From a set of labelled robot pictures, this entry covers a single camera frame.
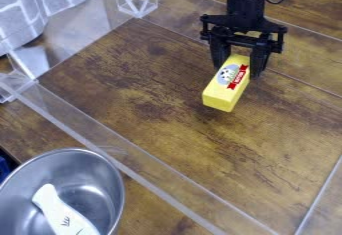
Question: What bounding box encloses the grey brick pattern cloth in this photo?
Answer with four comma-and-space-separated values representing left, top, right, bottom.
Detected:
0, 0, 86, 56

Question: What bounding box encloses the clear acrylic barrier wall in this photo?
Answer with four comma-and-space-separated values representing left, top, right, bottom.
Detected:
0, 0, 342, 235

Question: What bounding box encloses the silver metal bowl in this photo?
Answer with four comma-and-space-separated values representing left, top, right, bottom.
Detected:
0, 148, 126, 235

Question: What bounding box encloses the white toy fish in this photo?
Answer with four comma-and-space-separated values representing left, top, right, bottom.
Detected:
32, 184, 101, 235

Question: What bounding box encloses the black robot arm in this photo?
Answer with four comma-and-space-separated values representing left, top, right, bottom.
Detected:
201, 0, 288, 78

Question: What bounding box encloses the blue object at edge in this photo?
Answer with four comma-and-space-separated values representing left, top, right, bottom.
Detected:
0, 156, 11, 183

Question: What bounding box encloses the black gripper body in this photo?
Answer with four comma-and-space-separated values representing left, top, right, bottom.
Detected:
201, 0, 288, 53

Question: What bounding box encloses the yellow butter block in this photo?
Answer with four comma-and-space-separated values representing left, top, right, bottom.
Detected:
202, 54, 250, 112

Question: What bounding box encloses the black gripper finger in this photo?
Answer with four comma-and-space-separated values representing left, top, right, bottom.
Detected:
250, 47, 270, 78
210, 39, 232, 69

